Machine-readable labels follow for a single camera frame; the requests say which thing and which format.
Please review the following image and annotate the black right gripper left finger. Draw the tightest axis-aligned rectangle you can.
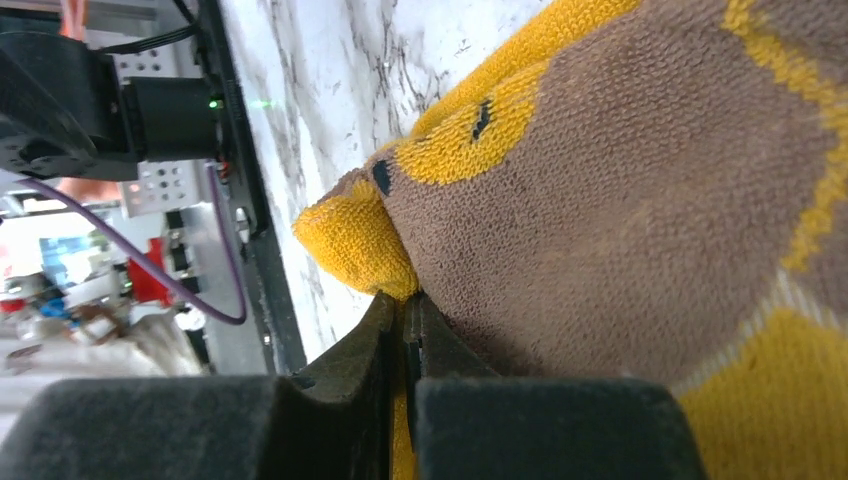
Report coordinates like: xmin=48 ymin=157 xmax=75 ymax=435
xmin=1 ymin=294 xmax=396 ymax=479

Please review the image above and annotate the yellow bear towel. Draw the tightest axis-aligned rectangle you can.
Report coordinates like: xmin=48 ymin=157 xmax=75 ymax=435
xmin=293 ymin=1 xmax=847 ymax=479

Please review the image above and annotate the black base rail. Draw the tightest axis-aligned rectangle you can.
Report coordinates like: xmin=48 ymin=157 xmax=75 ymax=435
xmin=197 ymin=1 xmax=306 ymax=375

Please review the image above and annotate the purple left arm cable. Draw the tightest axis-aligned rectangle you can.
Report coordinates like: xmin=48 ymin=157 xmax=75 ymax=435
xmin=13 ymin=162 xmax=249 ymax=327

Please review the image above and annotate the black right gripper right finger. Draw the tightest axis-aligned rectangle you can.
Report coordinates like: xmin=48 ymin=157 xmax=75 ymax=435
xmin=403 ymin=294 xmax=706 ymax=479

